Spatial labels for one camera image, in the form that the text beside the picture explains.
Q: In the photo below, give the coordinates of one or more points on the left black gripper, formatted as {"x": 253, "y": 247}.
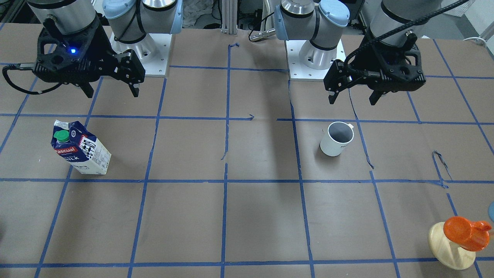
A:
{"x": 366, "y": 55}

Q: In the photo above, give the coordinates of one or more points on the wooden mug tree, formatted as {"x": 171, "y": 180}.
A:
{"x": 447, "y": 252}

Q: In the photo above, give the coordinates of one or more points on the orange mug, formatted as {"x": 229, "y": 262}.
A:
{"x": 472, "y": 236}

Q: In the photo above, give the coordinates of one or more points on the blue white milk carton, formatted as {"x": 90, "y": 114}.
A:
{"x": 82, "y": 149}

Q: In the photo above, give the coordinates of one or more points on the blue mug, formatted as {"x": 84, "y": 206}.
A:
{"x": 490, "y": 211}

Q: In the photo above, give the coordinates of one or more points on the aluminium frame post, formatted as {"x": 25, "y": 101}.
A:
{"x": 229, "y": 15}

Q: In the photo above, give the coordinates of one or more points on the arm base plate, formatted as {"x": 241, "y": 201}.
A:
{"x": 153, "y": 51}
{"x": 314, "y": 58}

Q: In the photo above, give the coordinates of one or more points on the white mug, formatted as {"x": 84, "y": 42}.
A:
{"x": 336, "y": 137}

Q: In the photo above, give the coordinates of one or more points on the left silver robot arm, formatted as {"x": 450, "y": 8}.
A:
{"x": 322, "y": 25}

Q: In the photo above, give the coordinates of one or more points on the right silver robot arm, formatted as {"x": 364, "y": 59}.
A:
{"x": 130, "y": 20}

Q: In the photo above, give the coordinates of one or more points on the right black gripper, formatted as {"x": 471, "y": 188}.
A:
{"x": 99, "y": 43}

